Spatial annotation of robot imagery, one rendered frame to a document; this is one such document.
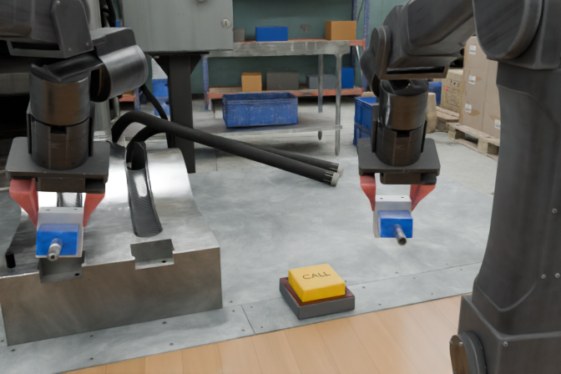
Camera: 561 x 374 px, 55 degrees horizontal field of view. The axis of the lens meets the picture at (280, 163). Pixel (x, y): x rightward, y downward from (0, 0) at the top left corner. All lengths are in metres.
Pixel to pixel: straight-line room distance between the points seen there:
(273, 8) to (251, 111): 3.10
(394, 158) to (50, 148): 0.40
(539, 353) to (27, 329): 0.55
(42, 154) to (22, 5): 0.16
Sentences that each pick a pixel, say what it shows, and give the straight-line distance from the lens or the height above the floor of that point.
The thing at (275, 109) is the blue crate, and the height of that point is 0.39.
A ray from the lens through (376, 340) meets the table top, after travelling 0.69.
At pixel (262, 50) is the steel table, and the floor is 0.88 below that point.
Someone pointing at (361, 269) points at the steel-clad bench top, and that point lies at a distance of 0.84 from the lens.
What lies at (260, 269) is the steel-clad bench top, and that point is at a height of 0.80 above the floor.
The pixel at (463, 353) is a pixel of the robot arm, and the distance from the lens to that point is 0.46.
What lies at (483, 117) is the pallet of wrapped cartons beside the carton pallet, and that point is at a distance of 4.94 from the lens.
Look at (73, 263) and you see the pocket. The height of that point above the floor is 0.87.
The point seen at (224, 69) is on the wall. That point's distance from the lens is 7.32.
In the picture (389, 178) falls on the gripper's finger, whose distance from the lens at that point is 0.70.
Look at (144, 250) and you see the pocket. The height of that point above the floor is 0.88.
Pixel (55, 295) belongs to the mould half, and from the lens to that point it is 0.71.
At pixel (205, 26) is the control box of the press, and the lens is 1.52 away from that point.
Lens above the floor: 1.18
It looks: 16 degrees down
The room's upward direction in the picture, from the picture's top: 1 degrees counter-clockwise
